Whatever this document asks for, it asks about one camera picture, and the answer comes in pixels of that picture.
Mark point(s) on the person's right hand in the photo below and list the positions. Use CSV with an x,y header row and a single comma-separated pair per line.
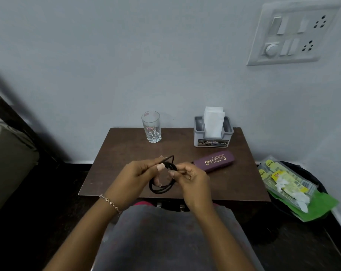
x,y
197,189

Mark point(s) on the person's left hand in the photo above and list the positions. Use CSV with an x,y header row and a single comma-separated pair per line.
x,y
130,180

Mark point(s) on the person's right fingers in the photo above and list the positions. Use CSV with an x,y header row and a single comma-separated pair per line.
x,y
183,171

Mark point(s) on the person's left thumb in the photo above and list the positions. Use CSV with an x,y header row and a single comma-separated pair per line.
x,y
153,169

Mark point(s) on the person's left forearm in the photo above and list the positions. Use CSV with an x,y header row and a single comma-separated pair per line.
x,y
82,237

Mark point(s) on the person's right forearm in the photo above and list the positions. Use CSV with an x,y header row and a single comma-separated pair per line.
x,y
221,239

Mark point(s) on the purple spectacle case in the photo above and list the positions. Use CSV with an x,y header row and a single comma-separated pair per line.
x,y
215,162

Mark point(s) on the clear drinking glass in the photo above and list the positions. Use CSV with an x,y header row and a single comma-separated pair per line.
x,y
152,129

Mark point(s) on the grey tissue holder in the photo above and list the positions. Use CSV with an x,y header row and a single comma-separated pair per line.
x,y
212,141

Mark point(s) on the white paper tissues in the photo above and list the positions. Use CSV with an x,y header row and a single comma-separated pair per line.
x,y
213,121

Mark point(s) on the grey garment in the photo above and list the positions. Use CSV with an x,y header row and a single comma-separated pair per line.
x,y
159,237

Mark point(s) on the crumpled white tissue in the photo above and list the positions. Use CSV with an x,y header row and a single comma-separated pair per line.
x,y
282,184
301,201

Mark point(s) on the yellow printed plastic packet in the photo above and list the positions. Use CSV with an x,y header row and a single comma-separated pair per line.
x,y
286,177

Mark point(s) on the black waste bin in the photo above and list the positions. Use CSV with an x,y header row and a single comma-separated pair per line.
x,y
309,169

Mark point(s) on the green plastic bag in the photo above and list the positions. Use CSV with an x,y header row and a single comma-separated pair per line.
x,y
323,204

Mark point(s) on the beige cushioned furniture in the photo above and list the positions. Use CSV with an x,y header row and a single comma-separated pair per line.
x,y
9,166

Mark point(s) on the white wall switchboard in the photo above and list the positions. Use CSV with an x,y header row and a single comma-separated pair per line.
x,y
294,33

